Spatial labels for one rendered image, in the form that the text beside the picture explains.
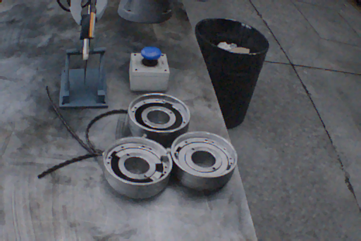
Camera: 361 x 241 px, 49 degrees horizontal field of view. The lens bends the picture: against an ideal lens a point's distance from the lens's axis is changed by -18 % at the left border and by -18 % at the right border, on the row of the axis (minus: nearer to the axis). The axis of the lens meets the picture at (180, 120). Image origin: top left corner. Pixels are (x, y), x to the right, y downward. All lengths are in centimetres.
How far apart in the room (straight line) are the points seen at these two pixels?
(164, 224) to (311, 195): 136
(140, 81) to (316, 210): 121
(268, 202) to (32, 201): 133
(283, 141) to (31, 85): 150
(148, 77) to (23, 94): 27
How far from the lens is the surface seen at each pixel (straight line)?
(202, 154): 78
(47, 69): 99
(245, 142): 212
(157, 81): 91
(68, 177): 74
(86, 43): 84
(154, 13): 117
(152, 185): 69
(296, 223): 185
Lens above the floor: 133
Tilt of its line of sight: 38 degrees down
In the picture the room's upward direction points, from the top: 10 degrees clockwise
